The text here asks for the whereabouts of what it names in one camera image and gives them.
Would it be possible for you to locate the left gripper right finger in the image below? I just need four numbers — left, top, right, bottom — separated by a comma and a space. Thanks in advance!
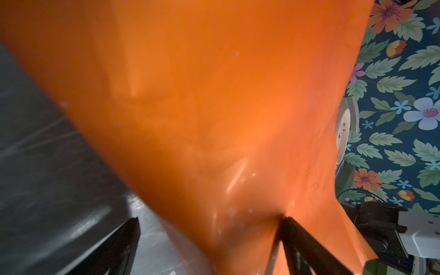
280, 217, 352, 275

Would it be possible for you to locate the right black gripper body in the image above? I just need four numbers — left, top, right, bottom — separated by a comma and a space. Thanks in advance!
342, 202, 426, 275

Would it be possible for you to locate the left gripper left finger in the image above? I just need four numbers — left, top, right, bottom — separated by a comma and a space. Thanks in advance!
67, 218, 140, 275

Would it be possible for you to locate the white round clock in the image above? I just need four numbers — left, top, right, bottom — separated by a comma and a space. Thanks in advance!
336, 96, 360, 165

